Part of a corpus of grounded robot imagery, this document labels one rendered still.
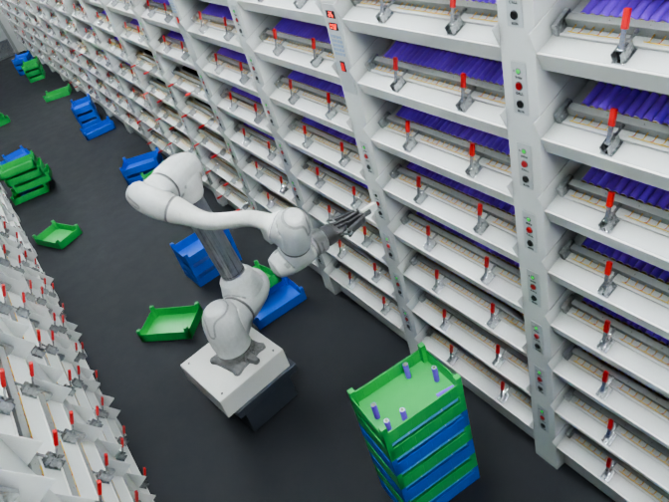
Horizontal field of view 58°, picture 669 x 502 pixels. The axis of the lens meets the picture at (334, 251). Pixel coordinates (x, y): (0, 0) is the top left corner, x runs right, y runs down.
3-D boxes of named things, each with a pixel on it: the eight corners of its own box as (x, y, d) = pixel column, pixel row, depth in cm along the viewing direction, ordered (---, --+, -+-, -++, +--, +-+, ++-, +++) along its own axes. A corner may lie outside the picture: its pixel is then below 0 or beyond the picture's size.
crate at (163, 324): (141, 342, 325) (135, 332, 320) (155, 315, 340) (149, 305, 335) (191, 339, 316) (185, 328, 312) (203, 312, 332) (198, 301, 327)
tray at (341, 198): (382, 231, 231) (370, 217, 224) (301, 183, 275) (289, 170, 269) (416, 191, 232) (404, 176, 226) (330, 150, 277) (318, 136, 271)
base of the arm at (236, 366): (244, 380, 241) (239, 372, 238) (209, 363, 255) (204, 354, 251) (274, 349, 251) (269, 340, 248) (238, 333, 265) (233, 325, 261)
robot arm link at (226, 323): (208, 358, 249) (186, 321, 236) (229, 326, 261) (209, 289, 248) (240, 363, 242) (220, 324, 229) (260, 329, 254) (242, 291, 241)
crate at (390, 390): (386, 447, 180) (381, 431, 176) (351, 405, 196) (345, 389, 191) (464, 392, 189) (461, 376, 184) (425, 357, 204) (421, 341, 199)
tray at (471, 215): (524, 266, 167) (507, 239, 158) (388, 196, 212) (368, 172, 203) (567, 210, 169) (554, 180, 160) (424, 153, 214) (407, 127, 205)
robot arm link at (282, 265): (319, 265, 209) (319, 245, 198) (282, 288, 204) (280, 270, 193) (301, 243, 213) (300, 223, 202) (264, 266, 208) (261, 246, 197)
